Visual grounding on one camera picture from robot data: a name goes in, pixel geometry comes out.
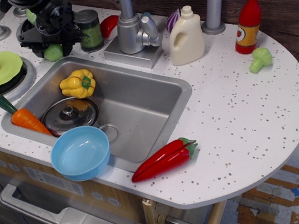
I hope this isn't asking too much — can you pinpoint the orange toy carrot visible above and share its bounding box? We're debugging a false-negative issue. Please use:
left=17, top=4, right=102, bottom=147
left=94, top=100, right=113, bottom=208
left=0, top=95, right=52, bottom=136

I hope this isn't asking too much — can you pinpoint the yellow toy bell pepper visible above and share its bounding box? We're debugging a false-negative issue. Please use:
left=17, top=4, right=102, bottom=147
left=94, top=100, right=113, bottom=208
left=59, top=69, right=96, bottom=99

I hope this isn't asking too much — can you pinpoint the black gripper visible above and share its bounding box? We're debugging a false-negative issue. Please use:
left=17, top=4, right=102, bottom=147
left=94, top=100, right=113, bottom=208
left=18, top=29, right=83, bottom=58

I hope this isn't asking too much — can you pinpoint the stainless steel sink basin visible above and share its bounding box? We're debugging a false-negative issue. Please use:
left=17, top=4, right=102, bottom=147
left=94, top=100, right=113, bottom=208
left=2, top=57, right=192, bottom=172

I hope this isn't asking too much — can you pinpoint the silver oven door handle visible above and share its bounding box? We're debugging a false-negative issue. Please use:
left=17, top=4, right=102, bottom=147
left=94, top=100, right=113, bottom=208
left=0, top=167, right=140, bottom=224

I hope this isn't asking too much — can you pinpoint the green toy broccoli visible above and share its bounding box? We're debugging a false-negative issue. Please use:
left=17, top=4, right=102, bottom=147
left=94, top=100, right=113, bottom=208
left=249, top=47, right=273, bottom=74

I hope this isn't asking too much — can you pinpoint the purple toy onion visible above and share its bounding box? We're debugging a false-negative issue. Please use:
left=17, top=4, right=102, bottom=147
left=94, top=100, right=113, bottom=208
left=165, top=8, right=181, bottom=33

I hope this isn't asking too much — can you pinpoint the green toy pear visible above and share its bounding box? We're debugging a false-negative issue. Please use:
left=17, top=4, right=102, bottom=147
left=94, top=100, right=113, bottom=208
left=44, top=44, right=63, bottom=62

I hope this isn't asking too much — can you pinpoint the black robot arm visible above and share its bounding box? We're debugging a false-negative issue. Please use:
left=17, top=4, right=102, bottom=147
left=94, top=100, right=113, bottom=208
left=0, top=0, right=83, bottom=58

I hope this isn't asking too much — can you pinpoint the silver pot with lid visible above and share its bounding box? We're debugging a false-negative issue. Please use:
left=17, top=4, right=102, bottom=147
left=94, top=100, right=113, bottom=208
left=41, top=97, right=99, bottom=137

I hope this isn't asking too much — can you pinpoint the light blue plastic bowl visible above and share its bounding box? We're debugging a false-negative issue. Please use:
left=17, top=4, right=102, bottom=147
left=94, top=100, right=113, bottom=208
left=50, top=126, right=110, bottom=182

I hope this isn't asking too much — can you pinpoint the red toy ketchup bottle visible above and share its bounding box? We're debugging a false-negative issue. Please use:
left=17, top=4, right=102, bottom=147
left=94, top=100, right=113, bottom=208
left=235, top=0, right=262, bottom=54

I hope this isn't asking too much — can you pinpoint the wooden cabinet leg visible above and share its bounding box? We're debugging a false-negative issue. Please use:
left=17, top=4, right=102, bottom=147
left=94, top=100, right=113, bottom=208
left=206, top=201, right=226, bottom=224

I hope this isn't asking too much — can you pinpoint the red toy chili pepper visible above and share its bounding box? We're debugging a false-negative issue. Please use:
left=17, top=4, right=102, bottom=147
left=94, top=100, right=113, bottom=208
left=132, top=137, right=198, bottom=183

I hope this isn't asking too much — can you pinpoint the left front stove burner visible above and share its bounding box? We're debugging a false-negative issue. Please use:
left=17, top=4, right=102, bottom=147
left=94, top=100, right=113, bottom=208
left=3, top=57, right=36, bottom=103

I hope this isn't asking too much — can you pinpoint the cream toy detergent bottle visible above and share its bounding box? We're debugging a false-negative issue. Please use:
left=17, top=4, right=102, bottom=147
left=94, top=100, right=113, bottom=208
left=169, top=6, right=205, bottom=66

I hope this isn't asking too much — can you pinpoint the green labelled toy can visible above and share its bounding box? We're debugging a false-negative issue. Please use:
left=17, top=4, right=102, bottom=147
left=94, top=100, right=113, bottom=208
left=74, top=9, right=104, bottom=52

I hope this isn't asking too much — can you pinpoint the green toy cabbage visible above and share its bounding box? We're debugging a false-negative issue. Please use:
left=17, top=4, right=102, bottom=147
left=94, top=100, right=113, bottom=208
left=26, top=9, right=36, bottom=26

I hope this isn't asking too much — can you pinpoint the red toy pepper piece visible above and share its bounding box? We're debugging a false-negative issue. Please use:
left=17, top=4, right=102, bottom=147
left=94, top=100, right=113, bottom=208
left=100, top=15, right=119, bottom=39

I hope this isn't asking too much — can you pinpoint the silver toy faucet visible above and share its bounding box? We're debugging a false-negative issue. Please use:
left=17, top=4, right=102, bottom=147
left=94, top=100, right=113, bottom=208
left=104, top=0, right=163, bottom=68

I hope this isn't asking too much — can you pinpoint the grey vertical pole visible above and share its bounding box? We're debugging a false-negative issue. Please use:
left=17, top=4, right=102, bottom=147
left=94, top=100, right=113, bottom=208
left=202, top=0, right=225, bottom=35

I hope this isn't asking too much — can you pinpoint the silver stove knob rear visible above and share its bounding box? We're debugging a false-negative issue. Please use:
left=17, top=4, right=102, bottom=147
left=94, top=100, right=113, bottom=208
left=13, top=8, right=27, bottom=18

